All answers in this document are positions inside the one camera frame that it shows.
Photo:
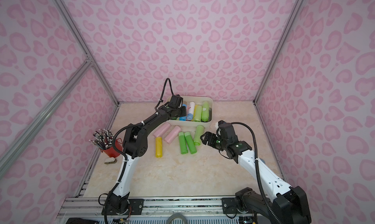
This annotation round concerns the pink trash bag roll left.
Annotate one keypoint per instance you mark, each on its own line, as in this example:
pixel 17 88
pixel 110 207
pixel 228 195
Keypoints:
pixel 162 130

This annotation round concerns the white roll with blue end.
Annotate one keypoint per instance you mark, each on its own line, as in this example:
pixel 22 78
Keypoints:
pixel 190 111

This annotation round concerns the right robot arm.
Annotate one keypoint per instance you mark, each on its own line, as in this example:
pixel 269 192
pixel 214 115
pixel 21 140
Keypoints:
pixel 278 201

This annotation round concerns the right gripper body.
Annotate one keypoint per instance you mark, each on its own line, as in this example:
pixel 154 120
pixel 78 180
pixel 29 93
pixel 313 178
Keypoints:
pixel 214 141

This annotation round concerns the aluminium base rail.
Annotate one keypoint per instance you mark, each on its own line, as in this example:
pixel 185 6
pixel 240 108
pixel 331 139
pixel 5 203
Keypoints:
pixel 157 210

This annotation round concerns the blue trash bag roll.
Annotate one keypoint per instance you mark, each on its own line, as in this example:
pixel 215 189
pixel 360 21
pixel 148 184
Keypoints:
pixel 183 113

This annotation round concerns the large yellow roll front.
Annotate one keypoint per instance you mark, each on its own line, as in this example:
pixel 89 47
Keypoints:
pixel 194 113

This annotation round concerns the bundle of pens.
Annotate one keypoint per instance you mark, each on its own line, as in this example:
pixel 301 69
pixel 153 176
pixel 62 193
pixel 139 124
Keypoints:
pixel 103 139

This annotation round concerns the green trash bag roll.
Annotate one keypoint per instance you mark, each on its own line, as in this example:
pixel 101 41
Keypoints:
pixel 190 142
pixel 182 143

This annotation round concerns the light green roll front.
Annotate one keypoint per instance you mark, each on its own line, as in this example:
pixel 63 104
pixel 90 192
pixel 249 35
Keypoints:
pixel 198 113

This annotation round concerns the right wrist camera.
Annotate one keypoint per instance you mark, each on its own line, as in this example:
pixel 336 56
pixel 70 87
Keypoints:
pixel 225 130

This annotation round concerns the pink trash bag roll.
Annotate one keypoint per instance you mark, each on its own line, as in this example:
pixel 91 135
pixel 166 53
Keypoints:
pixel 172 134
pixel 162 130

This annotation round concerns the yellow trash bag roll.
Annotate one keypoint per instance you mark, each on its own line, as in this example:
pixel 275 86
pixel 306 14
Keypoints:
pixel 158 147

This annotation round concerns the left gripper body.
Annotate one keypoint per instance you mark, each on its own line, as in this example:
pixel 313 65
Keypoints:
pixel 178 111

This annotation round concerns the green trash bag roll right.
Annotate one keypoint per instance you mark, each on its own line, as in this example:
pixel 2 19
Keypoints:
pixel 190 142

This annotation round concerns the red pen holder cup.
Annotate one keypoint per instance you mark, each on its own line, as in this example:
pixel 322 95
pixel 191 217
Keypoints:
pixel 111 153

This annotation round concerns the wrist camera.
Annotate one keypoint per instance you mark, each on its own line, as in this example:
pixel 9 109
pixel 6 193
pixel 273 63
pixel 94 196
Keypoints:
pixel 225 130
pixel 176 101

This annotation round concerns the green trash bag roll left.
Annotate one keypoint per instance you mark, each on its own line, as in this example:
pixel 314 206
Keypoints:
pixel 182 143

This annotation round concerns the light green roll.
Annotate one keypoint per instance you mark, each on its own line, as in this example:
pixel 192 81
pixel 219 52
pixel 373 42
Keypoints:
pixel 205 112
pixel 199 131
pixel 198 113

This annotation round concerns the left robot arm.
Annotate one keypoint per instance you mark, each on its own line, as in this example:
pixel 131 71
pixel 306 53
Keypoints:
pixel 135 145

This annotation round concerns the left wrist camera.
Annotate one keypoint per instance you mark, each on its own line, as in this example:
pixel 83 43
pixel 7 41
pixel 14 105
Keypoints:
pixel 176 101

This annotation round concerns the white plastic storage box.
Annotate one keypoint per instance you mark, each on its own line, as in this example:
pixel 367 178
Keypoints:
pixel 198 101

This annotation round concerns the pink trash bag roll right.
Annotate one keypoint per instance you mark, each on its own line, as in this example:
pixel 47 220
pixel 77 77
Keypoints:
pixel 172 134

